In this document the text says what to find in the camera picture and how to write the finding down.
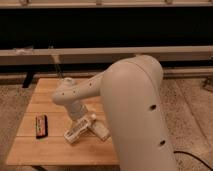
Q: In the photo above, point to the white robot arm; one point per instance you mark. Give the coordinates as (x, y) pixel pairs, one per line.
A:
(129, 92)

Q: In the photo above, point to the white crumpled packet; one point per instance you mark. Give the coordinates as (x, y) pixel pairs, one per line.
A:
(100, 130)

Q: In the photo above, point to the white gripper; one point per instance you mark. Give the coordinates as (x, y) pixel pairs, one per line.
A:
(76, 109)

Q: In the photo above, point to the white plastic bottle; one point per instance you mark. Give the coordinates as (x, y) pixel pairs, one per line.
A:
(81, 127)

